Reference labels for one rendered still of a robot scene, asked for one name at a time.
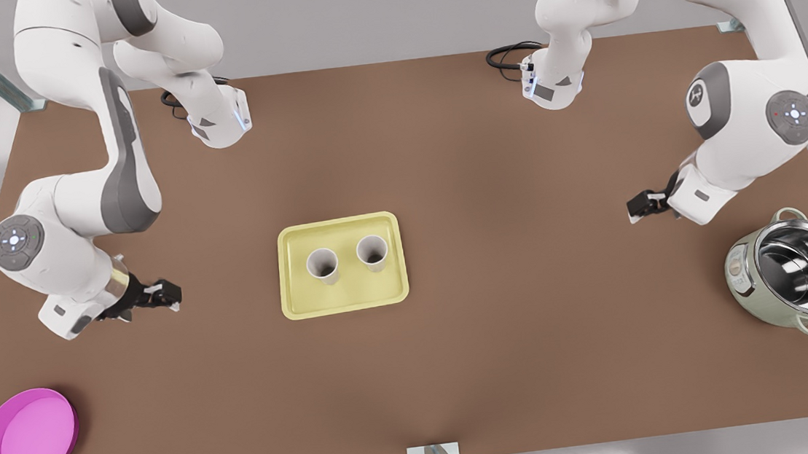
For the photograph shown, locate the white IKEA cup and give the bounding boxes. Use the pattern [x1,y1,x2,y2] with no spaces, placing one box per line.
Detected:
[305,246,342,288]
[354,234,391,275]

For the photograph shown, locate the pale green steel pot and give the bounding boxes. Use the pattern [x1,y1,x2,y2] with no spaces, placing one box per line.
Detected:
[720,206,808,345]

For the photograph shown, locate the yellow rectangular tray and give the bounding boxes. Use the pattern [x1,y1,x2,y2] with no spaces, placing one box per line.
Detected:
[274,211,412,321]

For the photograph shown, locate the black cable loop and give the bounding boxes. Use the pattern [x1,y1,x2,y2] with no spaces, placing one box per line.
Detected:
[485,40,548,87]
[159,75,234,122]

